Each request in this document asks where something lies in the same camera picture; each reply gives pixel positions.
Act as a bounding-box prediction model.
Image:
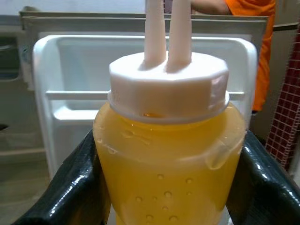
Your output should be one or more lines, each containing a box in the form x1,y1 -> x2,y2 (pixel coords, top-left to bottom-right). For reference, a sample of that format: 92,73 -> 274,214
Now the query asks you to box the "person in orange shirt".
191,0 -> 277,112

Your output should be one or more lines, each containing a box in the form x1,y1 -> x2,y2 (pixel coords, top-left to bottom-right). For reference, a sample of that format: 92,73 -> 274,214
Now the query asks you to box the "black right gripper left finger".
13,128 -> 112,225

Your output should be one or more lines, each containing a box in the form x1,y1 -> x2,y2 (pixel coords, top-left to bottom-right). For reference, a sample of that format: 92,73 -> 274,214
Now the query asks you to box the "yellow squeeze bottle white cap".
92,0 -> 247,225

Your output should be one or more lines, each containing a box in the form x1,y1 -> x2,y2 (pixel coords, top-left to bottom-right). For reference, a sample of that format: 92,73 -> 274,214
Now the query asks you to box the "grey fridge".
0,10 -> 270,225

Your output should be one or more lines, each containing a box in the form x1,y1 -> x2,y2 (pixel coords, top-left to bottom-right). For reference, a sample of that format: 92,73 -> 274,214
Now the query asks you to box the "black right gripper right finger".
225,129 -> 300,225

